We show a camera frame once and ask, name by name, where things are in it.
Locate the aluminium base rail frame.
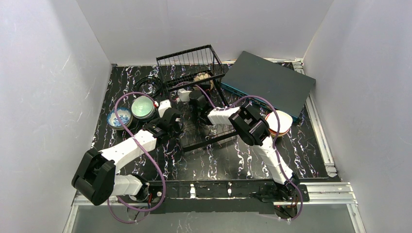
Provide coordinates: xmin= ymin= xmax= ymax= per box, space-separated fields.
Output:
xmin=64 ymin=180 xmax=365 ymax=233

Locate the blue white patterned bowl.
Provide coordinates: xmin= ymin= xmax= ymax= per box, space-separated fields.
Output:
xmin=106 ymin=107 xmax=133 ymax=131

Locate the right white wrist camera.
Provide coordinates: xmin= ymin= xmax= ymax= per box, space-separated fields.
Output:
xmin=177 ymin=88 xmax=192 ymax=102

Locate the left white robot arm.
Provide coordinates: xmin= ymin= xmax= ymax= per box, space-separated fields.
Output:
xmin=71 ymin=108 xmax=182 ymax=205

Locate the black wire dish rack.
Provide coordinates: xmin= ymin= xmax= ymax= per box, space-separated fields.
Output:
xmin=156 ymin=45 xmax=237 ymax=152

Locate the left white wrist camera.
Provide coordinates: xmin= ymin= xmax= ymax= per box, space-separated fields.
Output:
xmin=157 ymin=100 xmax=171 ymax=117

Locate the green lined ceramic bowl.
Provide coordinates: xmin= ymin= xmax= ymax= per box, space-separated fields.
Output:
xmin=131 ymin=96 xmax=156 ymax=120

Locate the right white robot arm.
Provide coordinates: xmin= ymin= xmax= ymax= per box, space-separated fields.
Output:
xmin=178 ymin=86 xmax=303 ymax=201

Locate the beige ceramic bowl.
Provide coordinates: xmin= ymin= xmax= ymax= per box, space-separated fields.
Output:
xmin=193 ymin=72 xmax=210 ymax=82

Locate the grey teal network switch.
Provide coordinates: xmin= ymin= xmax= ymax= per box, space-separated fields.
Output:
xmin=222 ymin=51 xmax=316 ymax=121

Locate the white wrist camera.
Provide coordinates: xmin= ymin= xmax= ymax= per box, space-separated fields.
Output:
xmin=157 ymin=100 xmax=171 ymax=117
xmin=177 ymin=88 xmax=192 ymax=102

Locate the coiled black cable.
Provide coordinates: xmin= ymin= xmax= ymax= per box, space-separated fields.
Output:
xmin=133 ymin=76 xmax=163 ymax=97

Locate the orange bowl white inside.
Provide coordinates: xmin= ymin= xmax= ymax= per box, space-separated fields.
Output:
xmin=265 ymin=110 xmax=293 ymax=137

